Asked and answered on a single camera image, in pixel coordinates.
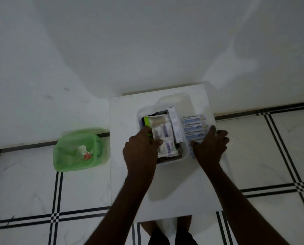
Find clear plastic storage box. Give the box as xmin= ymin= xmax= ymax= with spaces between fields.
xmin=137 ymin=93 xmax=217 ymax=168

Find clear bottle with red cap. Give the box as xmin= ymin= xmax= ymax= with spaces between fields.
xmin=73 ymin=146 xmax=94 ymax=161

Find white gauze packet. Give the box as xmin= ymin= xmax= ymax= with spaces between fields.
xmin=152 ymin=123 xmax=173 ymax=142

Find person's left hand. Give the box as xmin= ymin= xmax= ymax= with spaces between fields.
xmin=122 ymin=126 xmax=164 ymax=177

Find person's right hand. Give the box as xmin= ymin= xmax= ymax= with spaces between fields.
xmin=190 ymin=125 xmax=230 ymax=172

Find person's left forearm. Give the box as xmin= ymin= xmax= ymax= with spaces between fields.
xmin=84 ymin=173 xmax=153 ymax=245

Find blue white sachet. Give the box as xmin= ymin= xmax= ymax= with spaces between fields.
xmin=158 ymin=140 xmax=177 ymax=158

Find person's right forearm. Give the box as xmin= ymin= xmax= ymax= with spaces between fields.
xmin=202 ymin=167 xmax=290 ymax=245

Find white blue bandage packet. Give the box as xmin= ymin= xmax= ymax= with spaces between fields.
xmin=184 ymin=127 xmax=209 ymax=134
xmin=189 ymin=140 xmax=204 ymax=159
xmin=185 ymin=134 xmax=208 ymax=141
xmin=183 ymin=121 xmax=207 ymax=128
xmin=182 ymin=115 xmax=206 ymax=122

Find green cotton swab pack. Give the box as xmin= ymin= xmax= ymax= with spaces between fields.
xmin=144 ymin=116 xmax=171 ymax=137

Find green plastic bin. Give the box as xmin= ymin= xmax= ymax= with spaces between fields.
xmin=53 ymin=128 xmax=107 ymax=173

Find white tall carton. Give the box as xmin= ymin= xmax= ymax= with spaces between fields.
xmin=167 ymin=107 xmax=186 ymax=144

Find person's legs in dark shorts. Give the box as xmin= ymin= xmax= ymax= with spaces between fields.
xmin=141 ymin=215 xmax=199 ymax=245

